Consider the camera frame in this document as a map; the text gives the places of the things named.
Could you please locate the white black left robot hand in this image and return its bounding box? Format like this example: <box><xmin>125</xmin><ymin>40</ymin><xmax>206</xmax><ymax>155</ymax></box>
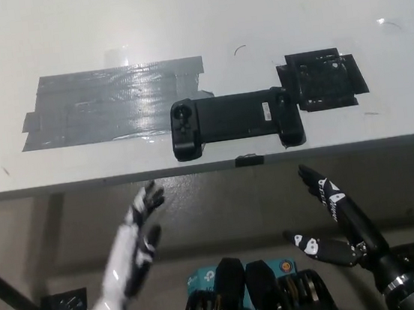
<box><xmin>66</xmin><ymin>179</ymin><xmax>180</xmax><ymax>310</ymax></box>

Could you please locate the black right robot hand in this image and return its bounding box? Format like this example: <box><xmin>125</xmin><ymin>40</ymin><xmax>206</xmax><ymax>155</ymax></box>
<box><xmin>274</xmin><ymin>152</ymin><xmax>411</xmax><ymax>301</ymax></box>

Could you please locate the black ribbed robot body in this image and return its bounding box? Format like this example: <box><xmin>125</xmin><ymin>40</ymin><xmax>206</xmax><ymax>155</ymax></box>
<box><xmin>168</xmin><ymin>244</ymin><xmax>341</xmax><ymax>310</ymax></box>

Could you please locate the black game controller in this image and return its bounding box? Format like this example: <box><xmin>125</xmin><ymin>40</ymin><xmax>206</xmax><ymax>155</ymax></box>
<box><xmin>166</xmin><ymin>83</ymin><xmax>309</xmax><ymax>164</ymax></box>

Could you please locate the teal printed box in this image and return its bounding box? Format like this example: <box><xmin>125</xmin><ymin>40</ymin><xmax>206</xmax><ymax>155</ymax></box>
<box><xmin>184</xmin><ymin>255</ymin><xmax>301</xmax><ymax>310</ymax></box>

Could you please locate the black metal table leg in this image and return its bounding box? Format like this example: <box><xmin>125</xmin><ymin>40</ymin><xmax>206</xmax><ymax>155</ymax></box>
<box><xmin>0</xmin><ymin>252</ymin><xmax>49</xmax><ymax>310</ymax></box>

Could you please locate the black tape square patch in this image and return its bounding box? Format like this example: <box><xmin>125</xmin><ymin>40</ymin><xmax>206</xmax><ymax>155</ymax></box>
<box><xmin>273</xmin><ymin>44</ymin><xmax>371</xmax><ymax>116</ymax></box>

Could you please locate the grey duct tape patch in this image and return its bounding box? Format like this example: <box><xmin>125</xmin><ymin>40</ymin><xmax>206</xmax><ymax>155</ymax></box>
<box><xmin>12</xmin><ymin>53</ymin><xmax>220</xmax><ymax>154</ymax></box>

